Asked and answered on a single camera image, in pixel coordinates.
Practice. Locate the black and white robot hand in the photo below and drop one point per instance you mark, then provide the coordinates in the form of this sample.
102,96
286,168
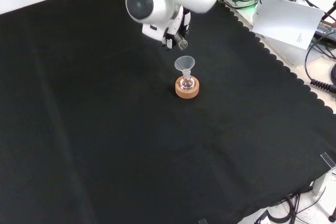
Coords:
155,32

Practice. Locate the clear graduated cylinder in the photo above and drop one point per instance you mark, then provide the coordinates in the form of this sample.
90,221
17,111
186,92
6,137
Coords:
183,43

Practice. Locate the glass round-bottom flask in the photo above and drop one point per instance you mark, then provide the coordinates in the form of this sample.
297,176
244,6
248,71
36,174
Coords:
187,83

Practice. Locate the clear plastic funnel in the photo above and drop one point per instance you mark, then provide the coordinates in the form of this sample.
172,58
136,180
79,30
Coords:
184,62

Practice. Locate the black bench cloth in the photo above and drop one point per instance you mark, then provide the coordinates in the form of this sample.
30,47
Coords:
105,129

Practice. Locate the pale board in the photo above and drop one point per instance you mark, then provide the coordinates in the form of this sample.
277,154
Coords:
286,19

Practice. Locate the black power adapter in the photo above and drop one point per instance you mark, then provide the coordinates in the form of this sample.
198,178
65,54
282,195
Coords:
326,28

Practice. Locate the clear tape piece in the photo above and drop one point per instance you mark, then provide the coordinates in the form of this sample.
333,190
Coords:
328,159
203,221

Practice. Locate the white bench bracket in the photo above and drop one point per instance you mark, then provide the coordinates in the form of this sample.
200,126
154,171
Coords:
324,182

